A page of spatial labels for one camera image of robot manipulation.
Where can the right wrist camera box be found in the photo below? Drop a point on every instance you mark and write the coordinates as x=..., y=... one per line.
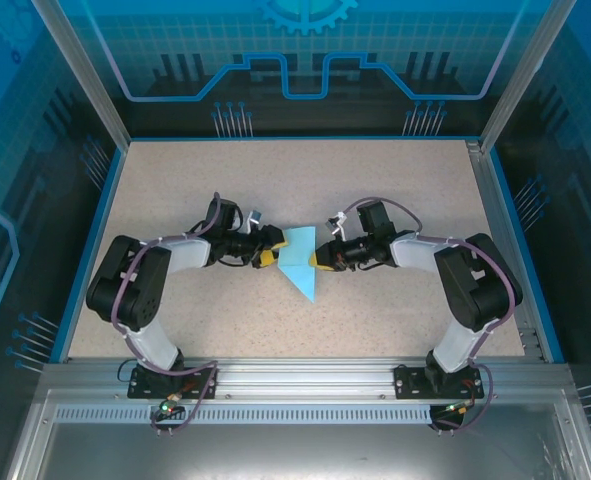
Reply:
x=336, y=225

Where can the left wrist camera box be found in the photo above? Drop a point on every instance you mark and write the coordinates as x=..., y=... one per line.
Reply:
x=256, y=217

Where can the blue table edge strip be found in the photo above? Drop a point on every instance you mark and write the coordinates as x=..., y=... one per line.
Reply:
x=95, y=250
x=509, y=200

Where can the aluminium side rail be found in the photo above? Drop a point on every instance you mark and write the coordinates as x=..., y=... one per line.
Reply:
x=494, y=200

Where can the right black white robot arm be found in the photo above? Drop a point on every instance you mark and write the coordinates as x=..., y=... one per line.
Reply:
x=475, y=290

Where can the aluminium mounting rail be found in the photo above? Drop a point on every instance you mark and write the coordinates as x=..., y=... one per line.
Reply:
x=300, y=375

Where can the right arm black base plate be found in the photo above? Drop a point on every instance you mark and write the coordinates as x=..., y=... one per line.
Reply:
x=410, y=382

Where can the aluminium frame post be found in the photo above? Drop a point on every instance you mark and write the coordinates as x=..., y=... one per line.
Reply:
x=86, y=75
x=524, y=75

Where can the light blue paper sheet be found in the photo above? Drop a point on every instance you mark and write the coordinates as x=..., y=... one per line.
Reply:
x=297, y=250

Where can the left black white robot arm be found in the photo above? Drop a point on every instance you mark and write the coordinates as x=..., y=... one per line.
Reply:
x=135, y=290

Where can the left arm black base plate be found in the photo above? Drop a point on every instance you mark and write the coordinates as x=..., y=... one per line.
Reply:
x=142, y=386

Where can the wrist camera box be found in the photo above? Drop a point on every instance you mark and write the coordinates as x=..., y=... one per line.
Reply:
x=256, y=217
x=336, y=225

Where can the steel front tray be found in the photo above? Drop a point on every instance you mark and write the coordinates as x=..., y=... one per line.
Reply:
x=300, y=450

